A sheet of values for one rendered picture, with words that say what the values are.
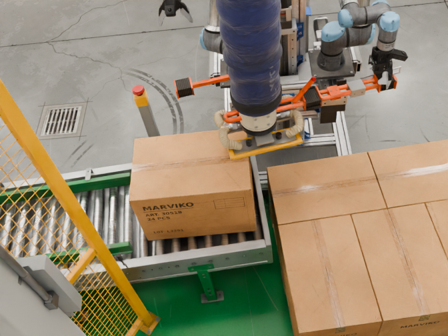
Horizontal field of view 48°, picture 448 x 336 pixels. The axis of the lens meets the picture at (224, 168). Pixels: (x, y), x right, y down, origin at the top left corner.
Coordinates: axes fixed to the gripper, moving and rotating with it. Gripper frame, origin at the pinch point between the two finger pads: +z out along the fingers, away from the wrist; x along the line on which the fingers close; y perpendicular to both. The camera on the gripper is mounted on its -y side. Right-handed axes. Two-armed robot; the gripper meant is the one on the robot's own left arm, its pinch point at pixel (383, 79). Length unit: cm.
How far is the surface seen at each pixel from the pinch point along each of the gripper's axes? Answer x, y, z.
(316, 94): 0.8, 32.5, -1.7
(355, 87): 2.2, 14.8, -1.6
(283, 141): 13, 52, 11
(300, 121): 8.9, 42.5, 4.4
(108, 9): -297, 146, 125
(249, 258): 32, 78, 77
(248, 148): 12, 68, 11
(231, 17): 9, 68, -59
